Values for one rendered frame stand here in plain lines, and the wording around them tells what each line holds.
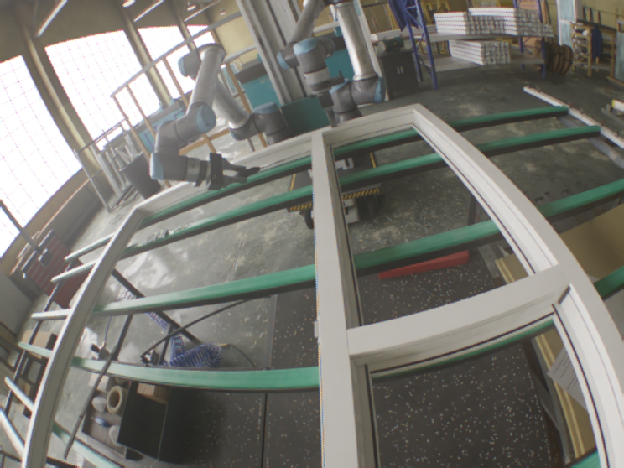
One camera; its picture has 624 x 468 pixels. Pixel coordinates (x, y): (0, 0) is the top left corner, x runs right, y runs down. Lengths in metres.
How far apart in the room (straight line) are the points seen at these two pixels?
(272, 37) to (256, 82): 2.93
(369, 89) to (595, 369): 1.48
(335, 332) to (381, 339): 0.07
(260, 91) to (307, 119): 2.97
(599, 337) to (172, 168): 1.08
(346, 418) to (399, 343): 0.13
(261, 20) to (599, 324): 1.93
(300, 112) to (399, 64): 2.96
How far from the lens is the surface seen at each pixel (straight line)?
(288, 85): 1.84
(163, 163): 0.90
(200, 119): 0.89
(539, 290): 0.46
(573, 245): 1.01
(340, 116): 1.64
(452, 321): 0.40
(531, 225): 0.55
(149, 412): 1.11
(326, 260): 0.50
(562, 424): 0.79
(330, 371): 0.39
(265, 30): 1.83
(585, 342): 0.51
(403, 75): 4.56
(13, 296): 7.48
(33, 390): 4.30
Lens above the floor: 1.29
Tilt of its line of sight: 40 degrees down
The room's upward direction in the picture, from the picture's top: 25 degrees counter-clockwise
